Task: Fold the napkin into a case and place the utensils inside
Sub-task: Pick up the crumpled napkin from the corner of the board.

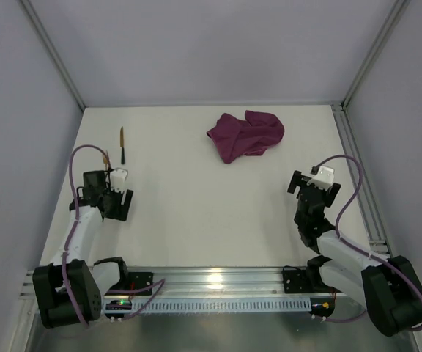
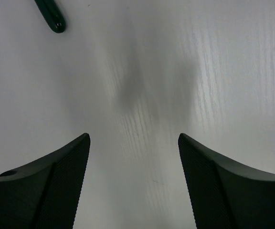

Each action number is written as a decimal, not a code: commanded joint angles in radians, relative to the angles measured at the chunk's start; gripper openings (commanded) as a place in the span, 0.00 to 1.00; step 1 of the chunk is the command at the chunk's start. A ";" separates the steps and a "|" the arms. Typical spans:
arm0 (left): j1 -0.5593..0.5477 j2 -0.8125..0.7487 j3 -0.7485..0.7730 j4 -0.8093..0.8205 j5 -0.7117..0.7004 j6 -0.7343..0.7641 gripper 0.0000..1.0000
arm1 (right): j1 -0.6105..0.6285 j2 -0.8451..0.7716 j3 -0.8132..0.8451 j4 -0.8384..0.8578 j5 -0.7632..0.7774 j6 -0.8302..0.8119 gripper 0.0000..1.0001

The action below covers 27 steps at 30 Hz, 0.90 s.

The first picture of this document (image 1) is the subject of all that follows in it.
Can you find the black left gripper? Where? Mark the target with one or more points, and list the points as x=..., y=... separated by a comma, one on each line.
x=124, y=206

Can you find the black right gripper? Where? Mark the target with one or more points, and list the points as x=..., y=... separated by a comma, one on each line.
x=295, y=182

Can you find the purple cloth napkin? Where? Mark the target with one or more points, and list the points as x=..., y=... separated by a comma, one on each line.
x=252, y=136

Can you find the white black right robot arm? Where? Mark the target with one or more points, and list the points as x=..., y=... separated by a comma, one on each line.
x=388, y=288

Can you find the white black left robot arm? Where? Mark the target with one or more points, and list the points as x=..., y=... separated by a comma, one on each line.
x=67, y=290

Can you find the right controller board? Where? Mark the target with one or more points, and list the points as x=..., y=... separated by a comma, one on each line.
x=322, y=310

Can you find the controller board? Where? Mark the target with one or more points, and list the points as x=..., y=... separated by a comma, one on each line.
x=116, y=310
x=322, y=310

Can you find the left controller board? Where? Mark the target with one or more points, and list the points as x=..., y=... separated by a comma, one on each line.
x=116, y=310

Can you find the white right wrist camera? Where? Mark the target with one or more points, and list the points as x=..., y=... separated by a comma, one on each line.
x=322, y=177

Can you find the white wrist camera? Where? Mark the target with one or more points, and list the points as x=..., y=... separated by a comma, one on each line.
x=322, y=177
x=118, y=178

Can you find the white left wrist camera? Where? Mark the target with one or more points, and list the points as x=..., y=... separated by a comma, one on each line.
x=118, y=178

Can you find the gold fork black handle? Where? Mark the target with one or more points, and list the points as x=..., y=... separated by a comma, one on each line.
x=106, y=160

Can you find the gold knife black handle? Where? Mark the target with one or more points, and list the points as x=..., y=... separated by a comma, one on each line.
x=122, y=145

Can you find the aluminium right side rail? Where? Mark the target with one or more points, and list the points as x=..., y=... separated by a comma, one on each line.
x=372, y=221

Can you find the aluminium rail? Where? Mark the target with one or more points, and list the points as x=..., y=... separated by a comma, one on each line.
x=372, y=221
x=227, y=282

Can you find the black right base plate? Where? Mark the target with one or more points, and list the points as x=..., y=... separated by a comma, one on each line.
x=295, y=280

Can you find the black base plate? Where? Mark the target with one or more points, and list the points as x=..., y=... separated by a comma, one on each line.
x=137, y=280
x=295, y=280

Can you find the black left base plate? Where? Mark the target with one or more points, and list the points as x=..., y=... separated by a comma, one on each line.
x=137, y=280

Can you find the aluminium front rail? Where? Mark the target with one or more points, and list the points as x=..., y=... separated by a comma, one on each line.
x=227, y=282

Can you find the slotted grey cable duct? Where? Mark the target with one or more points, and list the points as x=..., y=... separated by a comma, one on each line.
x=220, y=305

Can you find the right corner frame post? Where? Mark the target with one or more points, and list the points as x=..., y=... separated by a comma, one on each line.
x=382, y=37

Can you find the corner frame post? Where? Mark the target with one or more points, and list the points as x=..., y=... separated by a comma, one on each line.
x=382, y=37
x=39, y=29

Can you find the left corner frame post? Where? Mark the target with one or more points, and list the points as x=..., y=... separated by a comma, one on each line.
x=39, y=29

